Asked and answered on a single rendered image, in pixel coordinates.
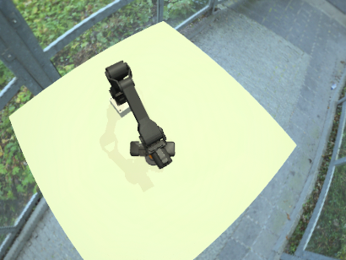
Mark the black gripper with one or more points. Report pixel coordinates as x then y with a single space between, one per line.
137 150

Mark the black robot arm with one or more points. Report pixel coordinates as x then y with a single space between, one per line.
123 90

